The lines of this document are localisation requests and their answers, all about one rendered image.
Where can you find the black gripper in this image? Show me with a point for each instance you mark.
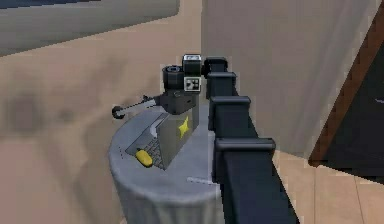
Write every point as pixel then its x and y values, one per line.
pixel 176 96

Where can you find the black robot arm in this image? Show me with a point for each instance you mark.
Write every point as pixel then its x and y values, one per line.
pixel 243 173

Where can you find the gray laptop yellow star logo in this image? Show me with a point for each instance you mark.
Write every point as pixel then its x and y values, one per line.
pixel 171 136

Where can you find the yellow oval object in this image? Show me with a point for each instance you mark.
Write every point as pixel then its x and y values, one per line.
pixel 144 158

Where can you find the round grey table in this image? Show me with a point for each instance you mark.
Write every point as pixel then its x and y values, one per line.
pixel 160 186

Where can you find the grey sofa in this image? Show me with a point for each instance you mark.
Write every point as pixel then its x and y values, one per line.
pixel 83 23

